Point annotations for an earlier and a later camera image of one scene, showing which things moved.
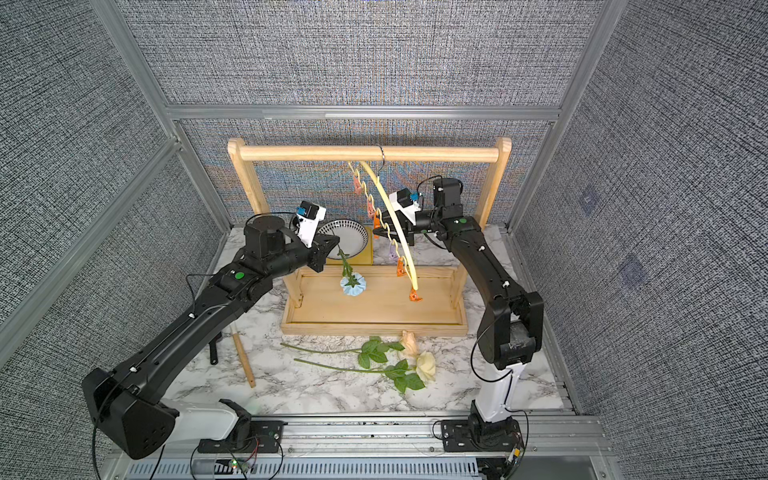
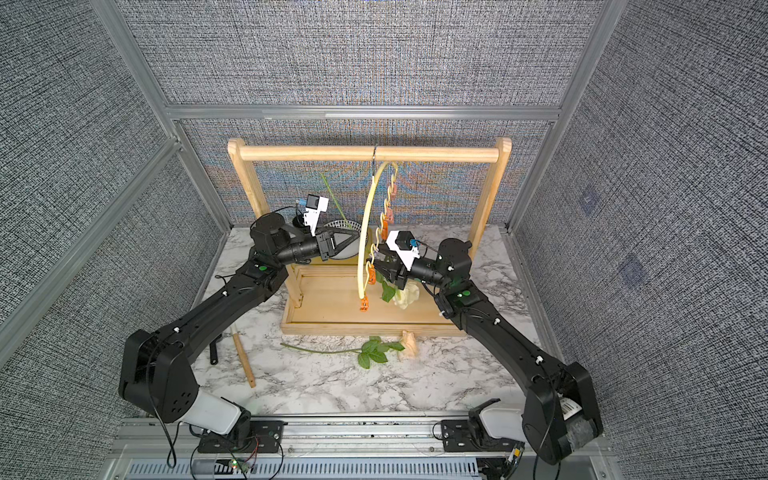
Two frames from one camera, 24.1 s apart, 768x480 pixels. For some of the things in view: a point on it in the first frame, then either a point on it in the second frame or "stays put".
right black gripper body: x=411 y=230 → x=403 y=278
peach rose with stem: x=374 y=349 stays put
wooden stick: x=244 y=359 stays put
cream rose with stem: x=424 y=366 → x=404 y=295
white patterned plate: x=353 y=238 stays put
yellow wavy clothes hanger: x=376 y=212 → x=364 y=221
